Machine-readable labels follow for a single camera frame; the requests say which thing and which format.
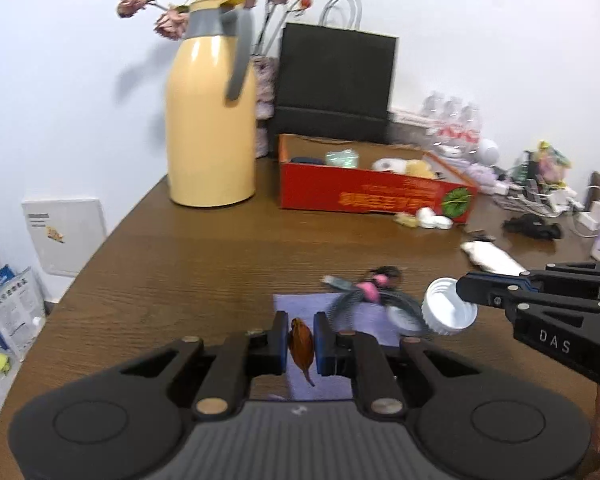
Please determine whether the yellow pink snack bag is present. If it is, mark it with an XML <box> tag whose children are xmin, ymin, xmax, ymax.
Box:
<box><xmin>535</xmin><ymin>141</ymin><xmax>573</xmax><ymax>186</ymax></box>

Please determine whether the yellow white plush toy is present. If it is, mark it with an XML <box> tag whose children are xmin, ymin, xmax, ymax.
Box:
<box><xmin>371</xmin><ymin>157</ymin><xmax>438</xmax><ymax>180</ymax></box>

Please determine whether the small white plastic piece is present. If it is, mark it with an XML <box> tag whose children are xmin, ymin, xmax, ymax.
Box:
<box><xmin>416</xmin><ymin>207</ymin><xmax>453</xmax><ymax>231</ymax></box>

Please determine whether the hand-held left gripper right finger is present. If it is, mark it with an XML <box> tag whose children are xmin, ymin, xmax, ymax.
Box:
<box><xmin>313</xmin><ymin>311</ymin><xmax>496</xmax><ymax>421</ymax></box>

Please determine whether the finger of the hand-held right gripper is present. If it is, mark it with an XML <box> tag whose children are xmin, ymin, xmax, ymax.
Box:
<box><xmin>456</xmin><ymin>271</ymin><xmax>600</xmax><ymax>311</ymax></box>
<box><xmin>520</xmin><ymin>261</ymin><xmax>600</xmax><ymax>291</ymax></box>

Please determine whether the pink knitted vase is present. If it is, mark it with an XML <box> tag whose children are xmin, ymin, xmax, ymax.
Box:
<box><xmin>251</xmin><ymin>55</ymin><xmax>280</xmax><ymax>158</ymax></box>

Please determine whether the light blue small clip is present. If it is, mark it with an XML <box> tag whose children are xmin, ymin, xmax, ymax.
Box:
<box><xmin>322</xmin><ymin>275</ymin><xmax>356</xmax><ymax>292</ymax></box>

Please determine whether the black strap pouch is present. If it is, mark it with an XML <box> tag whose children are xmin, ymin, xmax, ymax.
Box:
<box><xmin>502</xmin><ymin>213</ymin><xmax>563</xmax><ymax>240</ymax></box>

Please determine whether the yellow thermos jug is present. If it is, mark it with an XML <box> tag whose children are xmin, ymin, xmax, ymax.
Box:
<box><xmin>165</xmin><ymin>0</ymin><xmax>257</xmax><ymax>207</ymax></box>

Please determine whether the green mesh bath sponge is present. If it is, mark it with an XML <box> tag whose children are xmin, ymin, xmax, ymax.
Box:
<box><xmin>324</xmin><ymin>149</ymin><xmax>361</xmax><ymax>168</ymax></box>

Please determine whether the clear plastic container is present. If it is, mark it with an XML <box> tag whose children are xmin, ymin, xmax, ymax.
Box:
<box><xmin>387</xmin><ymin>121</ymin><xmax>428</xmax><ymax>148</ymax></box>

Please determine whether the white wall panel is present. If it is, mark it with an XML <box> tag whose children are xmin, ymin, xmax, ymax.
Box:
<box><xmin>21</xmin><ymin>198</ymin><xmax>108</xmax><ymax>277</ymax></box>

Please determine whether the bunch of dried pink roses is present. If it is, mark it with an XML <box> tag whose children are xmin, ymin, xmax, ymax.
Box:
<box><xmin>116</xmin><ymin>0</ymin><xmax>313</xmax><ymax>56</ymax></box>

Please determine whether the red cardboard box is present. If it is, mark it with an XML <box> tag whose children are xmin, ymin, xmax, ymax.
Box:
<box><xmin>278</xmin><ymin>133</ymin><xmax>479</xmax><ymax>224</ymax></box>

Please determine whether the white jar lid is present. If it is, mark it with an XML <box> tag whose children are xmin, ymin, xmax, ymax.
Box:
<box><xmin>421</xmin><ymin>277</ymin><xmax>479</xmax><ymax>337</ymax></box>

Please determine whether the flat white box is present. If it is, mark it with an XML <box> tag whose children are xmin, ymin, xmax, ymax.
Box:
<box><xmin>390</xmin><ymin>107</ymin><xmax>431</xmax><ymax>126</ymax></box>

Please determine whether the tangle of white cables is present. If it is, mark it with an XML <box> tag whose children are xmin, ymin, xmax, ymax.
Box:
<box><xmin>495</xmin><ymin>180</ymin><xmax>581</xmax><ymax>218</ymax></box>

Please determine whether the white charger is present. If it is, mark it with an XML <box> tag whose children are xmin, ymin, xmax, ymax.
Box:
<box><xmin>577</xmin><ymin>200</ymin><xmax>600</xmax><ymax>236</ymax></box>

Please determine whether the white blue pet food bag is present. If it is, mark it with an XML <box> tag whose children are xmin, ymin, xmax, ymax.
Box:
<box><xmin>0</xmin><ymin>266</ymin><xmax>46</xmax><ymax>361</ymax></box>

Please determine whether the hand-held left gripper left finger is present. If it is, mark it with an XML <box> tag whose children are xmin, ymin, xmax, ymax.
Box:
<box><xmin>99</xmin><ymin>311</ymin><xmax>290</xmax><ymax>422</ymax></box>

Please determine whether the orange dried leaf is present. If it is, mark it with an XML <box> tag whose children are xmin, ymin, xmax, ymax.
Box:
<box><xmin>287</xmin><ymin>317</ymin><xmax>317</xmax><ymax>387</ymax></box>

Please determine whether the black paper bag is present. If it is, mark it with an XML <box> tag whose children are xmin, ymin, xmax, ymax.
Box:
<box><xmin>272</xmin><ymin>0</ymin><xmax>400</xmax><ymax>145</ymax></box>

